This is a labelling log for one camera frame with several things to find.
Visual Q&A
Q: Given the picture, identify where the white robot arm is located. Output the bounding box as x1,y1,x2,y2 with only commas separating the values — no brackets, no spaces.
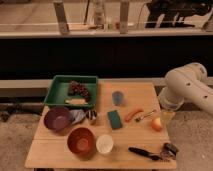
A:
158,62,213,116

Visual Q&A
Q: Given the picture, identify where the blue cup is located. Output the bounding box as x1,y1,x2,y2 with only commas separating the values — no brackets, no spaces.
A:
112,91,124,106

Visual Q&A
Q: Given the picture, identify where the white paper cup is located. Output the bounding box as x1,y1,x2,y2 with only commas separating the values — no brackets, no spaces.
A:
96,134,114,155

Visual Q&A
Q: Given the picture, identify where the orange apple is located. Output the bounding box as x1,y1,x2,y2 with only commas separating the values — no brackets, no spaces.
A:
151,117,163,132

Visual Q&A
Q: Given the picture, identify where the metal fork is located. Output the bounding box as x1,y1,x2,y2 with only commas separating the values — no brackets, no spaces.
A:
134,109,157,122

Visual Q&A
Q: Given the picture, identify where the small dark clip object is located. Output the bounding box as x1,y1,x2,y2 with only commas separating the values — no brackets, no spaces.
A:
160,143,179,160

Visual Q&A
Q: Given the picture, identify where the orange carrot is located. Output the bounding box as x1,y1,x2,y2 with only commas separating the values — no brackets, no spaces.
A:
124,108,143,123

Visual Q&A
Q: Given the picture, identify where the green sponge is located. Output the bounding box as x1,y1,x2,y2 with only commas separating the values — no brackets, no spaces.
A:
107,110,122,130

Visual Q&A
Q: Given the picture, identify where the orange bowl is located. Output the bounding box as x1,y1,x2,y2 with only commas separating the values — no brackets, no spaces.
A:
67,127,95,157

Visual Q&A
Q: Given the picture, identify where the crumpled grey cloth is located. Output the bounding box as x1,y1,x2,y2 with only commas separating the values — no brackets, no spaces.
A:
70,109,86,125

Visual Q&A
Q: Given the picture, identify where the dark grape bunch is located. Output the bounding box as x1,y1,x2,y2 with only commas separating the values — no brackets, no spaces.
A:
68,81,91,102

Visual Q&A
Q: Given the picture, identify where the green plastic tray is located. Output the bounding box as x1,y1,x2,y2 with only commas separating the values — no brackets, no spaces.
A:
44,75,98,109

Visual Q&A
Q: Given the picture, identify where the purple bowl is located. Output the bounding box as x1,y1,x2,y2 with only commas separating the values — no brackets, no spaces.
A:
44,107,71,131

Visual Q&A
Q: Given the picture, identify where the black handled tool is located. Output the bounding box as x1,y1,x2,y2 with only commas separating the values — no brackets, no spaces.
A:
128,147,161,161

